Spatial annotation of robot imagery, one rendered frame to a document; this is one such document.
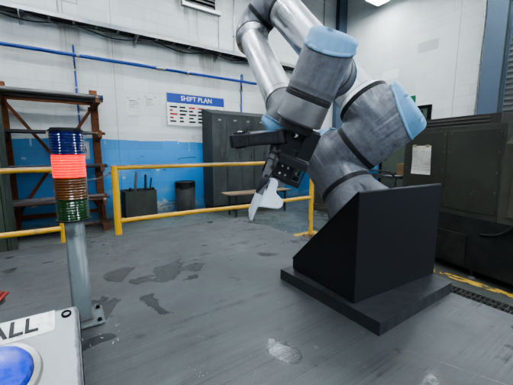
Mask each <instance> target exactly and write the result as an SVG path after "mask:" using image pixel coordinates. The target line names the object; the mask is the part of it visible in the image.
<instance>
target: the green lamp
mask: <svg viewBox="0 0 513 385"><path fill-rule="evenodd" d="M55 204H56V205H55V206H56V218H57V221H61V222H71V221H78V220H82V219H86V218H89V217H90V214H89V213H90V211H89V210H90V209H89V197H88V198H85V199H77V200H67V201H60V200H55Z"/></svg>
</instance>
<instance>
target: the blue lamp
mask: <svg viewBox="0 0 513 385"><path fill-rule="evenodd" d="M47 133H48V136H49V137H48V138H49V145H50V146H49V147H50V154H51V155H84V154H85V151H84V150H85V148H84V143H83V142H84V140H83V139H84V138H83V133H82V132H73V131H49V132H47Z"/></svg>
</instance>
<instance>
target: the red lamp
mask: <svg viewBox="0 0 513 385"><path fill-rule="evenodd" d="M50 156H51V158H50V159H51V164H52V165H51V166H52V175H53V176H52V177H53V178H75V177H84V176H87V175H86V174H87V172H86V160H85V155H50Z"/></svg>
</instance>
